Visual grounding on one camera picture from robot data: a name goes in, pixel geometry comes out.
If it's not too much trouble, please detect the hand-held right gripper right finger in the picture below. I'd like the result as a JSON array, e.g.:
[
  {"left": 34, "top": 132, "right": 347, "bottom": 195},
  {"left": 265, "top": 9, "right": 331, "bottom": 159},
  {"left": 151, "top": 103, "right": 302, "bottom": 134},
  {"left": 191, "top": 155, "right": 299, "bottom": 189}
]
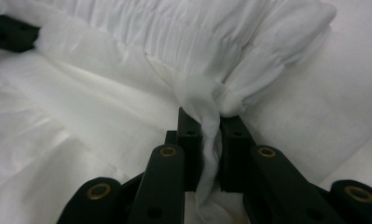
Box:
[{"left": 219, "top": 115, "right": 256, "bottom": 193}]

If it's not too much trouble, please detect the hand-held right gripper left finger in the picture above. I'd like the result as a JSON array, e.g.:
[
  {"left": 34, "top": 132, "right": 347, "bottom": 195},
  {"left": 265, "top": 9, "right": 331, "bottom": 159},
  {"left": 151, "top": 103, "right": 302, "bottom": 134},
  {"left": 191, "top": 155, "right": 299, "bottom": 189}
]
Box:
[{"left": 165, "top": 106, "right": 204, "bottom": 192}]

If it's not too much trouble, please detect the white garment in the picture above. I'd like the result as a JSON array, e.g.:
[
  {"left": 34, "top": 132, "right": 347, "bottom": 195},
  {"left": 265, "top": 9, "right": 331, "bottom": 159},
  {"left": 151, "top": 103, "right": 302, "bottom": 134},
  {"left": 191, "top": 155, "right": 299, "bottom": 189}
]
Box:
[{"left": 0, "top": 0, "right": 372, "bottom": 224}]

